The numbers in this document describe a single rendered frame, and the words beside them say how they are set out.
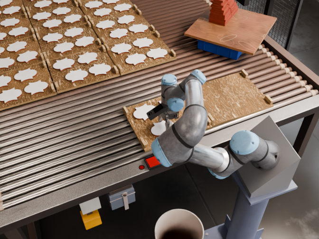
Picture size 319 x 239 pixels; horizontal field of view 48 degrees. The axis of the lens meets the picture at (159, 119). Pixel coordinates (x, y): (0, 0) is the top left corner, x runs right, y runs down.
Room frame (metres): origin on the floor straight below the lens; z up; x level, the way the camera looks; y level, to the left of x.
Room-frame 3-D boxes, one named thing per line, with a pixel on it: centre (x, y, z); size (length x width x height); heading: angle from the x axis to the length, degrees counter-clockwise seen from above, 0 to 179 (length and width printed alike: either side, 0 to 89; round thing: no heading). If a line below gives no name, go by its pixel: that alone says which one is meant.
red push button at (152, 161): (1.11, 0.04, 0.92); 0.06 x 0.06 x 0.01; 23
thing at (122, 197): (1.03, 0.22, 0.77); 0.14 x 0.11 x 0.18; 113
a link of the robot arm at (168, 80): (1.34, -0.05, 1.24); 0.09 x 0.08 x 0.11; 12
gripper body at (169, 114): (1.34, -0.05, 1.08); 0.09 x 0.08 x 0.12; 113
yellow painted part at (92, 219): (0.95, 0.38, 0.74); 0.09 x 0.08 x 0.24; 113
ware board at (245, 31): (2.22, -0.53, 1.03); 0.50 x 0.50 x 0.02; 59
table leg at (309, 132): (1.56, -0.97, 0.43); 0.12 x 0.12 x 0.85; 23
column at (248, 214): (1.06, -0.51, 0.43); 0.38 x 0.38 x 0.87; 19
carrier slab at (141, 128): (1.42, -0.04, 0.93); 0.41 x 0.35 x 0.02; 113
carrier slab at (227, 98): (1.59, -0.42, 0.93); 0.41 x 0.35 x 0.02; 112
